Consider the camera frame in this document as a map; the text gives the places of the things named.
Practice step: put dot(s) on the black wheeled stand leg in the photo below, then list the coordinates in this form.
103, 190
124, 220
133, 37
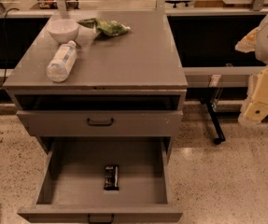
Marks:
220, 136

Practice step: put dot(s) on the clear plastic water bottle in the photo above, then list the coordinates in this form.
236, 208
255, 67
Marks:
62, 63

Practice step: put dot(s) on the white bowl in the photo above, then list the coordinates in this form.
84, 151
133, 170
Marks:
63, 30

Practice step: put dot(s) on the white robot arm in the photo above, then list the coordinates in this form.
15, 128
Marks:
257, 41

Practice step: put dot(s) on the grey open lower drawer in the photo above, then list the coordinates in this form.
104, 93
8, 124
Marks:
73, 187

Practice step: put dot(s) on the grey drawer cabinet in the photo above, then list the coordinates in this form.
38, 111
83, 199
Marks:
138, 71

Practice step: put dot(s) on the green chip bag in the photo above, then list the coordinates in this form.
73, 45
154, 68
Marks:
105, 27

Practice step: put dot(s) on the grey upper drawer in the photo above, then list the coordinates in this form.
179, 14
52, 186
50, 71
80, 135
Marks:
101, 123

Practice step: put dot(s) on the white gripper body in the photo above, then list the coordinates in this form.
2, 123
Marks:
255, 107

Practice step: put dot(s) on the black rxbar chocolate bar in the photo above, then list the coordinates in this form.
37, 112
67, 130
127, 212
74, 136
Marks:
111, 177

